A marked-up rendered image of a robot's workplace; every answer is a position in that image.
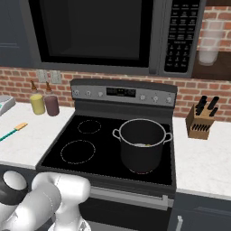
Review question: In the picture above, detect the dark grey cooking pot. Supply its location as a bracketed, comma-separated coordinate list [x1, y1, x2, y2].
[112, 118, 173, 175]

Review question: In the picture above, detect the grey microwave oven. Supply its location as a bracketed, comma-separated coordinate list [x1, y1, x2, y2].
[18, 0, 208, 79]

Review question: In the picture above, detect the dark grey base cupboard door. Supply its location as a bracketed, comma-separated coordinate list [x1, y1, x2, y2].
[167, 192, 231, 231]

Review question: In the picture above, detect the grey cupboard handle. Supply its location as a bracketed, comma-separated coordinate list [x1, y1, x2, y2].
[175, 215, 184, 231]

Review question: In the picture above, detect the wooden knife block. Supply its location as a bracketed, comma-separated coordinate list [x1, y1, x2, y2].
[185, 95, 220, 141]

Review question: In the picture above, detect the yellow squeeze bottle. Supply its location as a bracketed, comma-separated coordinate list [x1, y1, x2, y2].
[29, 79, 46, 116]

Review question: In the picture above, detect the grey kitchen scale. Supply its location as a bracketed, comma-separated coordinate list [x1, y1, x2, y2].
[0, 95, 17, 116]

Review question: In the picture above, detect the teal spatula with wooden end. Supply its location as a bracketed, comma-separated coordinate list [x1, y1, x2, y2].
[0, 122, 29, 143]

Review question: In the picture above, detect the wooden wall shelf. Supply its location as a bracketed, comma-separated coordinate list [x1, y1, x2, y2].
[192, 0, 231, 81]

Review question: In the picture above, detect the grey wall socket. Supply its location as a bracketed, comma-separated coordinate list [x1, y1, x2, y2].
[36, 69, 49, 83]
[50, 70, 62, 85]

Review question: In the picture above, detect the grey oven door handle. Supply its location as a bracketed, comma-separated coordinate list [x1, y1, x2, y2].
[88, 186, 170, 211]

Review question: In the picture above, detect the black stove with hob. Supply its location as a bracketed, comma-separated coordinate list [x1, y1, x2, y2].
[35, 79, 179, 231]

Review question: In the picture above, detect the dark red squeeze bottle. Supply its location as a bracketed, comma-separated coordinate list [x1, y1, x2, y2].
[43, 81, 60, 117]

